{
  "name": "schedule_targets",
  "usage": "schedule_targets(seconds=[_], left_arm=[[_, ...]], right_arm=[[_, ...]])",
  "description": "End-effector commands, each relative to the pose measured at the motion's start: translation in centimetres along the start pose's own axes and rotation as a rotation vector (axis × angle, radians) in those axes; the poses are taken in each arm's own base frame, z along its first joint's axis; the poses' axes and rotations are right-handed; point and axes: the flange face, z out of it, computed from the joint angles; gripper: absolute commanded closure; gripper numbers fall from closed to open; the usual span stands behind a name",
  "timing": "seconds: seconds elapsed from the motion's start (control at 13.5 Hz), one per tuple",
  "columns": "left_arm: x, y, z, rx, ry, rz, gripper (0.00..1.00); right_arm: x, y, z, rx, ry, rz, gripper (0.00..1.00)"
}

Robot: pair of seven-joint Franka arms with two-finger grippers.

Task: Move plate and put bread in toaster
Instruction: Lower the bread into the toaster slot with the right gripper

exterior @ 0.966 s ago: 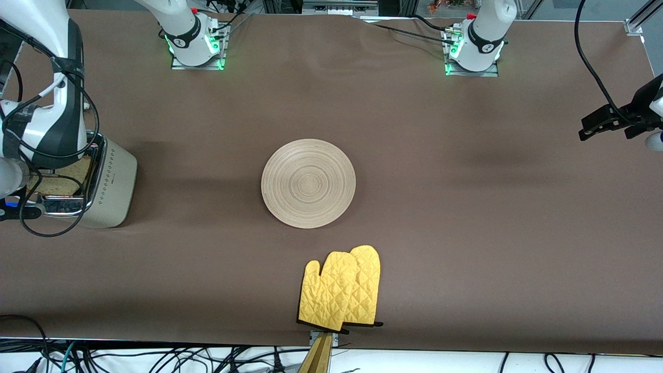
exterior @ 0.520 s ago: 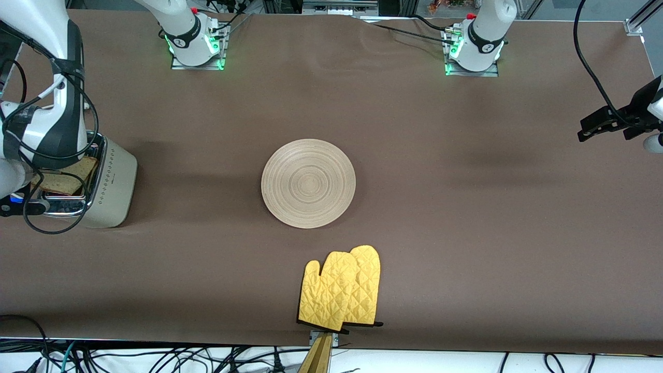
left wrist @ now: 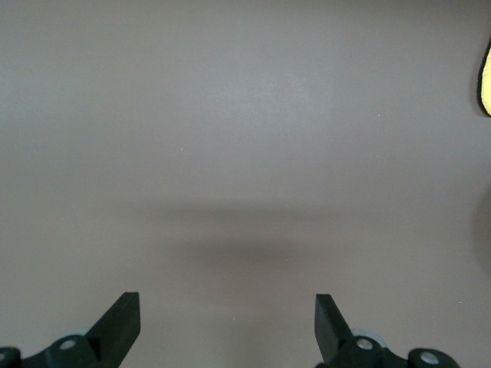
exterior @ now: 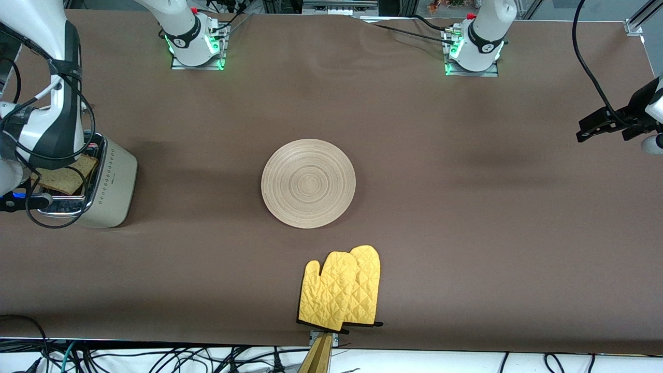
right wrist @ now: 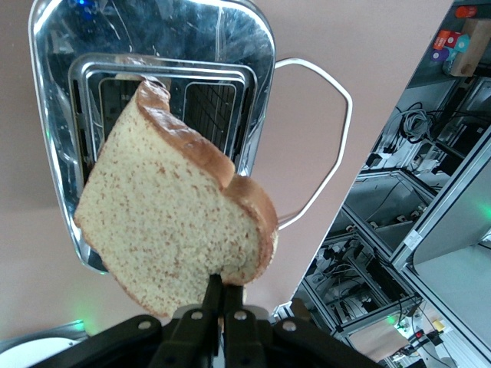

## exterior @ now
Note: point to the aluminium frame profile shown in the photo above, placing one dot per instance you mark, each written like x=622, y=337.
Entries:
x=639, y=18

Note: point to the cream and chrome toaster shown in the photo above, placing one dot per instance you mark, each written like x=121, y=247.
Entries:
x=114, y=191

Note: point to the small metal bracket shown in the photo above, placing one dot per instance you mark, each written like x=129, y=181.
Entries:
x=335, y=339

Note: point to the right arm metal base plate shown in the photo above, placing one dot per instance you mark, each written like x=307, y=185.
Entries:
x=199, y=66

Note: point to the round wooden plate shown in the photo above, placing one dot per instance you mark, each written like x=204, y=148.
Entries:
x=308, y=184

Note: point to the brown table cover sheet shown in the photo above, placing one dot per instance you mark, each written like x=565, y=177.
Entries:
x=331, y=103

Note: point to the brown bread slice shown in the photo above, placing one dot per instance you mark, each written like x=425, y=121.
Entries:
x=65, y=178

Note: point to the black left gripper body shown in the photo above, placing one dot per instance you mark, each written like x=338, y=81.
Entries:
x=635, y=110

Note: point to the yellow wooden post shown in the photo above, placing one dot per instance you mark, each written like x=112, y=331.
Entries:
x=318, y=357

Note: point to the grey metal frame box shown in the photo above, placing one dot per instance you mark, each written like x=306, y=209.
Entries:
x=339, y=6

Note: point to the yellow quilted oven mitt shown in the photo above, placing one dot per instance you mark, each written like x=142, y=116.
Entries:
x=326, y=295
x=368, y=280

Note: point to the orange background object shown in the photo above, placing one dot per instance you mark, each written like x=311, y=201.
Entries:
x=445, y=5

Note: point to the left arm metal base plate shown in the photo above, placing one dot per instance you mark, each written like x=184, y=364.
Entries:
x=489, y=72

